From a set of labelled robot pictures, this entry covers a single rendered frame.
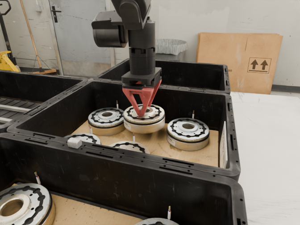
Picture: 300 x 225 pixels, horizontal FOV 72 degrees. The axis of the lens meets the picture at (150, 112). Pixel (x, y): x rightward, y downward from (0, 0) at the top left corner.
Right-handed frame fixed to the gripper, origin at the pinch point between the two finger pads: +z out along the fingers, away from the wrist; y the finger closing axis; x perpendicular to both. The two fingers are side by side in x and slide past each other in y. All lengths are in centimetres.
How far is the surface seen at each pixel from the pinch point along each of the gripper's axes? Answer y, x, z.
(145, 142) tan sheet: 3.8, 1.4, 7.3
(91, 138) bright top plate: 9.6, -9.6, 4.4
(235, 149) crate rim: 14.7, 19.9, -1.8
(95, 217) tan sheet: 25.1, 0.0, 7.8
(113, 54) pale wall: -264, -140, 38
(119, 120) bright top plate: 1.0, -6.5, 3.8
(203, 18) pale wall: -276, -4, -14
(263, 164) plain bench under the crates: -13.5, 33.1, 20.6
